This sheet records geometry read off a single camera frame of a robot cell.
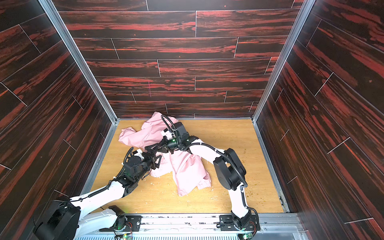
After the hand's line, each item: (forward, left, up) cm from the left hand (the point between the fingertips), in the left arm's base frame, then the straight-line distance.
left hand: (162, 148), depth 80 cm
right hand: (+1, +5, -1) cm, 5 cm away
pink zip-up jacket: (-6, -15, -16) cm, 23 cm away
